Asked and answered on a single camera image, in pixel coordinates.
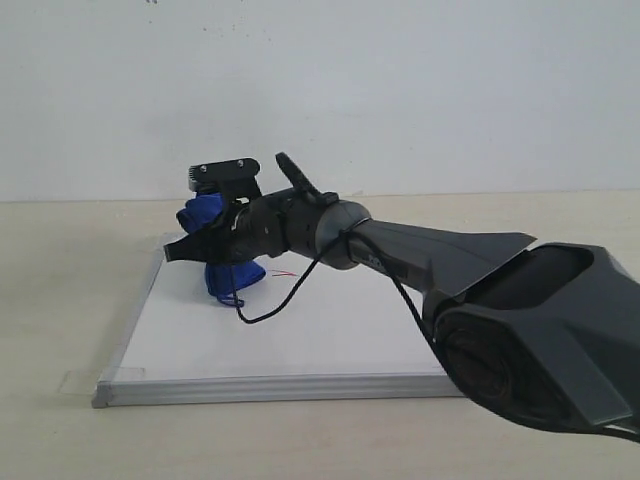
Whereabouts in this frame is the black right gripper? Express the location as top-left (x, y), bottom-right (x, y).
top-left (163, 197), bottom-right (258, 265)

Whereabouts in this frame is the blue cloth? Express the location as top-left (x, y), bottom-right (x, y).
top-left (176, 193), bottom-right (266, 307)

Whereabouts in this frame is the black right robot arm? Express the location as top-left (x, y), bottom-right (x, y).
top-left (164, 189), bottom-right (639, 442)

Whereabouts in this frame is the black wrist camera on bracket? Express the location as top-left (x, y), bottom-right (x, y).
top-left (188, 158), bottom-right (262, 200)

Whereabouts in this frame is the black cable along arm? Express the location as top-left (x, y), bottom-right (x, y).
top-left (227, 151), bottom-right (451, 374)

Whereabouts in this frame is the white whiteboard with aluminium frame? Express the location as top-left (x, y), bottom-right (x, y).
top-left (92, 249), bottom-right (457, 408)

